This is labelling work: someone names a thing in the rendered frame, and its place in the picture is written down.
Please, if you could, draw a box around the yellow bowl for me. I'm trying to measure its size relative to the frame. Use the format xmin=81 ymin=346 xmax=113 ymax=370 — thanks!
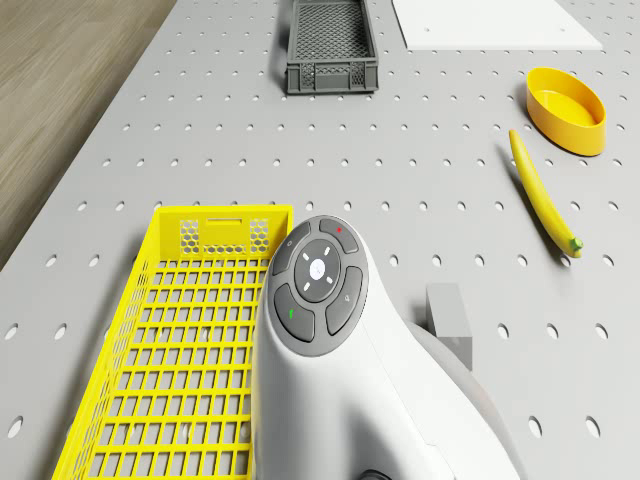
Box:
xmin=525 ymin=66 xmax=607 ymax=158

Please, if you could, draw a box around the yellow basket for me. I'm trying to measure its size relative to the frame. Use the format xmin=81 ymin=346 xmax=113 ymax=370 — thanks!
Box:
xmin=49 ymin=203 xmax=295 ymax=480

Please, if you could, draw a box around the white board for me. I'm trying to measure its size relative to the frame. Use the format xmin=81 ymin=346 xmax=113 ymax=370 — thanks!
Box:
xmin=391 ymin=0 xmax=604 ymax=51

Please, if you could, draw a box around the banana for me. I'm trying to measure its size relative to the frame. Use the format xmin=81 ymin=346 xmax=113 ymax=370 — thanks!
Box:
xmin=508 ymin=129 xmax=585 ymax=259

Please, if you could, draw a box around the grey cube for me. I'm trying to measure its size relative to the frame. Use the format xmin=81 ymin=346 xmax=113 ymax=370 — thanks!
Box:
xmin=425 ymin=283 xmax=474 ymax=371

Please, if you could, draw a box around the dark grey basket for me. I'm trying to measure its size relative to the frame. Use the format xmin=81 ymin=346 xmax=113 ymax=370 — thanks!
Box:
xmin=284 ymin=0 xmax=380 ymax=96

